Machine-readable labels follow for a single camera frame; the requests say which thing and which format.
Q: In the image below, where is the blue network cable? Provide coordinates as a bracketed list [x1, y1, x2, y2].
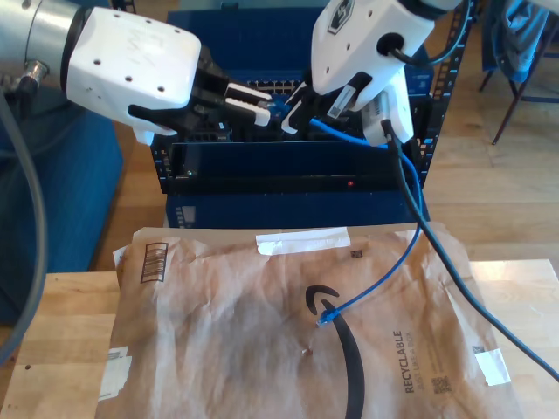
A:
[261, 98, 424, 329]

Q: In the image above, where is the black rack server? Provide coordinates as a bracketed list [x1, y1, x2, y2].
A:
[150, 100, 438, 144]

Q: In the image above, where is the black rack shelf unit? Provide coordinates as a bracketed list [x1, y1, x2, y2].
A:
[159, 138, 427, 196]

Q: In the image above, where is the dark blue box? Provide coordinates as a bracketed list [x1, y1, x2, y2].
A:
[163, 189, 431, 230]

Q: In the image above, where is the blue sofa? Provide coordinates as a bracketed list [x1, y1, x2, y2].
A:
[0, 100, 126, 328]

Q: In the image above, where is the dark metal chair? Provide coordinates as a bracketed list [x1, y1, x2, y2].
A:
[478, 0, 559, 148]

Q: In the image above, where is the brown paper mailer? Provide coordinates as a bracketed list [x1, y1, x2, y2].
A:
[96, 219, 525, 419]

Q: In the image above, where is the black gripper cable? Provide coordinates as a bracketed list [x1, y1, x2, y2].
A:
[0, 60, 49, 95]
[377, 0, 473, 67]

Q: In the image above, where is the blue network switch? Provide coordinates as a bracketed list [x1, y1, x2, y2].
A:
[168, 8, 436, 95]

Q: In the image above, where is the black camera cable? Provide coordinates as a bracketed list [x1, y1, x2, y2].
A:
[381, 118, 559, 383]

